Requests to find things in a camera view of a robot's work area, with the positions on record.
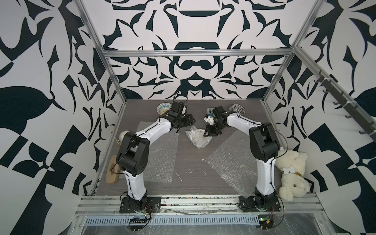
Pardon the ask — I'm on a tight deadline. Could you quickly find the bubble wrap sheet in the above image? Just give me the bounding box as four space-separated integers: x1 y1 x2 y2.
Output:
185 126 212 149
207 130 258 197
136 121 179 184

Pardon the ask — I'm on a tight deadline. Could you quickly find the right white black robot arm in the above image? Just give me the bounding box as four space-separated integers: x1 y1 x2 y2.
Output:
204 106 281 197

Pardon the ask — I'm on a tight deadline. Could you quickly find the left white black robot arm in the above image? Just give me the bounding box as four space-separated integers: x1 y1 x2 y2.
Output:
116 114 195 202

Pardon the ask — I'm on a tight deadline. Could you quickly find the yellow centre patterned bowl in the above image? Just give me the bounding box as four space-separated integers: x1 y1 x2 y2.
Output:
157 102 172 115

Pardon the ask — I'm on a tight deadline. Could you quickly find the black white speckled bowl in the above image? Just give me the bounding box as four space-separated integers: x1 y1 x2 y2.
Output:
230 104 245 115

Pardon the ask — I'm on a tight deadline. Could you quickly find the white teddy bear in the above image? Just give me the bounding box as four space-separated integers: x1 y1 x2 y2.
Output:
275 150 310 201

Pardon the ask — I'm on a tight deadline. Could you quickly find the wooden oval brush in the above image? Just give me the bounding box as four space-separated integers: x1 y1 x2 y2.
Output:
105 155 120 185

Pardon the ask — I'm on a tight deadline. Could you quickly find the right electronics board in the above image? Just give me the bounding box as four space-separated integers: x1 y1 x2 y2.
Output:
258 214 274 230

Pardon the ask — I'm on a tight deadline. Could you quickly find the electronics board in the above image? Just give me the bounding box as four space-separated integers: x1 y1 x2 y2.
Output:
128 218 151 232
258 214 274 230

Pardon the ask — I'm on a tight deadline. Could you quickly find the left electronics board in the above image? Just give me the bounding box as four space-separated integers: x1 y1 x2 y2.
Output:
128 218 151 232

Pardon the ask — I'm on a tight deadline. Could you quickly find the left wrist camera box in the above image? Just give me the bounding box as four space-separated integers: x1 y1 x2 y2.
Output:
168 101 186 117

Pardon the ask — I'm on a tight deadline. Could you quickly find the aluminium frame rail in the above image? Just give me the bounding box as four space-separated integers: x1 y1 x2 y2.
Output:
102 49 291 58

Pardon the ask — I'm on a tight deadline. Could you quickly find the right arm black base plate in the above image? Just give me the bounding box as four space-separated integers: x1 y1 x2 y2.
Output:
238 194 281 212

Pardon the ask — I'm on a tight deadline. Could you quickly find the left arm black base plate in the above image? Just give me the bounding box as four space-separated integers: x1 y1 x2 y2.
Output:
119 195 162 213

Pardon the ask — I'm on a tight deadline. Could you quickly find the white slotted cable duct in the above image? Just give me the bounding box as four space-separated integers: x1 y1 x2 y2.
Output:
85 214 259 226

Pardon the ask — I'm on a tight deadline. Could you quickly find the grey wall hook rail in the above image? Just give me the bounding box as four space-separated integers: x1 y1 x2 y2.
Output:
314 70 376 136

